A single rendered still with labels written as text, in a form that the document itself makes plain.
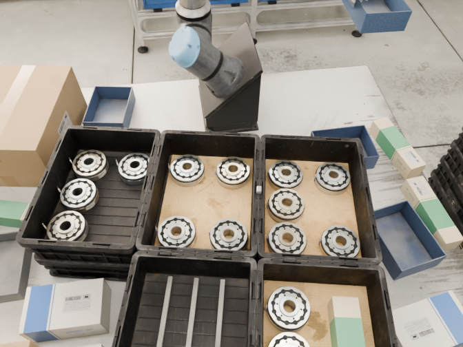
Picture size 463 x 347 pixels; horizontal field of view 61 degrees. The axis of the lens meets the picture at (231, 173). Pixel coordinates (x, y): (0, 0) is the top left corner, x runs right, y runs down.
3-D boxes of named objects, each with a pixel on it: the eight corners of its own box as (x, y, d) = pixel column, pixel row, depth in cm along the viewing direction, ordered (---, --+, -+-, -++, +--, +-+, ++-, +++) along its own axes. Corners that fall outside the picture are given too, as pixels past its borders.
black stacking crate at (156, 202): (167, 154, 128) (162, 131, 119) (257, 158, 127) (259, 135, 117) (143, 268, 104) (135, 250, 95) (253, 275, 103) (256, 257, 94)
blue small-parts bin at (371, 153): (319, 175, 136) (323, 162, 131) (308, 143, 145) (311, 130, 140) (374, 168, 138) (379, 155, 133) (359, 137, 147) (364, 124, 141)
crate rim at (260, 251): (260, 138, 119) (260, 133, 117) (358, 143, 118) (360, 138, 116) (256, 261, 95) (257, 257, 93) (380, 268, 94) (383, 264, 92)
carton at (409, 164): (368, 131, 149) (373, 120, 144) (382, 127, 150) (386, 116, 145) (404, 180, 135) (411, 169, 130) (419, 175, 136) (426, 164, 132)
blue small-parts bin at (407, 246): (437, 265, 116) (447, 255, 111) (393, 281, 114) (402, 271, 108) (399, 211, 128) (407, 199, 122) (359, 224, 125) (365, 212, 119)
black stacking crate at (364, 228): (258, 159, 127) (260, 135, 117) (350, 163, 126) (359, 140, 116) (255, 275, 103) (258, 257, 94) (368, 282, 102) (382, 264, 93)
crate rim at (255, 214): (162, 134, 120) (161, 129, 118) (260, 138, 119) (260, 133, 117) (135, 254, 96) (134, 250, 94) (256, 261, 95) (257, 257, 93)
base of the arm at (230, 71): (213, 73, 146) (193, 58, 139) (243, 51, 137) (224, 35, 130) (213, 104, 138) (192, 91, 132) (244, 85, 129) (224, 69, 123)
